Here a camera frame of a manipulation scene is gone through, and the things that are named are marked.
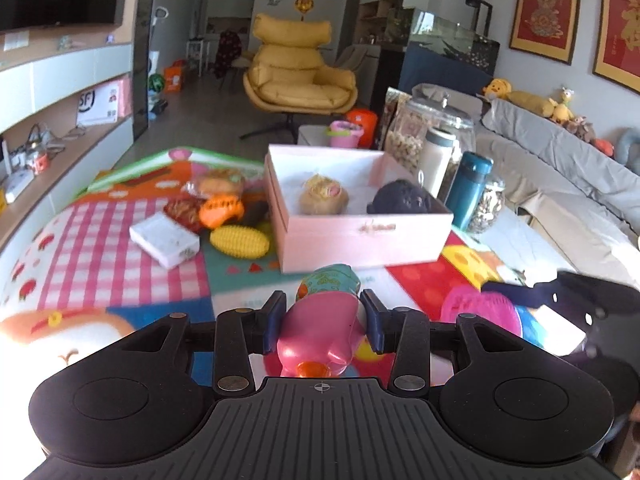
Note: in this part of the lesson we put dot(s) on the red snack packet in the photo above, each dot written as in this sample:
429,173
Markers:
181,212

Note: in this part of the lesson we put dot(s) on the white bottle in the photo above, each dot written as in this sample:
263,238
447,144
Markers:
435,165

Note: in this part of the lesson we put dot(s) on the red framed picture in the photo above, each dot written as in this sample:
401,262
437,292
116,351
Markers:
620,25
545,10

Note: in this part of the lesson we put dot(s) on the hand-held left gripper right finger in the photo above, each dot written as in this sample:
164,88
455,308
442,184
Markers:
372,325

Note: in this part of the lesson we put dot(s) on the small white box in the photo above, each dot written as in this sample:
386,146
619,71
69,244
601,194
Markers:
162,240

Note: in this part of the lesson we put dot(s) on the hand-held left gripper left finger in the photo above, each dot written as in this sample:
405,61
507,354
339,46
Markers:
274,317

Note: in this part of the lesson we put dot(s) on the wall shelving unit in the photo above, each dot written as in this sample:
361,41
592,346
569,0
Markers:
65,70

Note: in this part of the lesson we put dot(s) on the black plush toy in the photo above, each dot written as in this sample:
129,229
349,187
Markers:
400,197

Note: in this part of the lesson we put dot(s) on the foil snack bag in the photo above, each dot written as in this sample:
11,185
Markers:
395,110

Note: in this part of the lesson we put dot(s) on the brown plush toy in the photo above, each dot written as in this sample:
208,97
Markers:
582,130

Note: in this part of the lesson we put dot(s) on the large glass nut jar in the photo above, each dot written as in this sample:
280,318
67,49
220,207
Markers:
405,145

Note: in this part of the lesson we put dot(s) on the orange plush toy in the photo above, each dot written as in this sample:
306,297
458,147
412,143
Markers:
604,146

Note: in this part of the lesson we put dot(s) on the orange paper bag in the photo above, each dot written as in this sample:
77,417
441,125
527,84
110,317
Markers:
175,80

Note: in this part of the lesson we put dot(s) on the small glass seed jar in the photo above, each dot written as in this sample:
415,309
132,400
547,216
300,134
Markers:
492,210

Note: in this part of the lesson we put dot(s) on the pink cardboard box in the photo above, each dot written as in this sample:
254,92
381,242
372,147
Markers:
350,240

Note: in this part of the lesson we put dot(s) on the gold hanging ornament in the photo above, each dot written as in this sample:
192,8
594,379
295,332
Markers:
303,4

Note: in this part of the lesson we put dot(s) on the packaged bread bun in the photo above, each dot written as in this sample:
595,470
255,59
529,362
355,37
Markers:
320,200

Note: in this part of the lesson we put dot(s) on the pink toy bucket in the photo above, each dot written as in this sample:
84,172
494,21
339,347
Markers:
344,135

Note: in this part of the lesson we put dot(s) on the yellow duck plush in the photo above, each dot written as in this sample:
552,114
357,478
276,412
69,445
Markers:
497,90

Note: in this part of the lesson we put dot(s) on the teal bottle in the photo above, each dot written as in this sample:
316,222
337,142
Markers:
467,195

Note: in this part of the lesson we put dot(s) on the long yellow plush pillow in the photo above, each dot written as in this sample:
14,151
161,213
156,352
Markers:
530,101

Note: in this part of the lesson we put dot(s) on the yellow armchair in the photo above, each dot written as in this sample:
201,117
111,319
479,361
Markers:
295,80

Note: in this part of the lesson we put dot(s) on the pink toy sieve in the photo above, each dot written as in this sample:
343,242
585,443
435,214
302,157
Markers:
475,307

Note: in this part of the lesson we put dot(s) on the glass fish tank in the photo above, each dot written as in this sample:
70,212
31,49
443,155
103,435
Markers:
450,40

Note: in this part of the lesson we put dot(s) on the watermelon ball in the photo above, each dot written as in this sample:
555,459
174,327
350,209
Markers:
157,82

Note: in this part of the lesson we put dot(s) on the white router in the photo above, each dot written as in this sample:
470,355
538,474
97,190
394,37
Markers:
17,182

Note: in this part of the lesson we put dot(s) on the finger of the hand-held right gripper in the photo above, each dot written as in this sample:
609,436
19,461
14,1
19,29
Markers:
515,294

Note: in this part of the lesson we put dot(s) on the clear bread packet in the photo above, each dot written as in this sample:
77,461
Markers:
220,182

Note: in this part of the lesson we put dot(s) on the grey sofa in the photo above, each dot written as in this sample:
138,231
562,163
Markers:
550,170

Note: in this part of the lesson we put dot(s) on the yellow chick plush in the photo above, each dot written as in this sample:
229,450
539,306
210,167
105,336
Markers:
562,107

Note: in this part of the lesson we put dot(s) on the grey blue pillow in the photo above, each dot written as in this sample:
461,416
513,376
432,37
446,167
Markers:
627,145

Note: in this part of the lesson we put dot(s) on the pink plastic toy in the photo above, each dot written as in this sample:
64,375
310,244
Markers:
315,335

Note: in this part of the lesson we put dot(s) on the yellow corn toy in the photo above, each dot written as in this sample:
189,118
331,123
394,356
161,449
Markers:
240,242

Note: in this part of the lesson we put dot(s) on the orange plastic toy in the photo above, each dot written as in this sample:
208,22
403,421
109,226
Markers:
217,212

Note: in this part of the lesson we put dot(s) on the colourful play mat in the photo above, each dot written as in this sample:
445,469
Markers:
100,260

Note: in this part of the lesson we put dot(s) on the dark draped chair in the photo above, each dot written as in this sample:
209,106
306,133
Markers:
227,55

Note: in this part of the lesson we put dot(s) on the white side table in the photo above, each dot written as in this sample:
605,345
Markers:
197,50

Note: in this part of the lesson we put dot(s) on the white and pink parcel box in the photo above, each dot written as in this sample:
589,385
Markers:
102,105

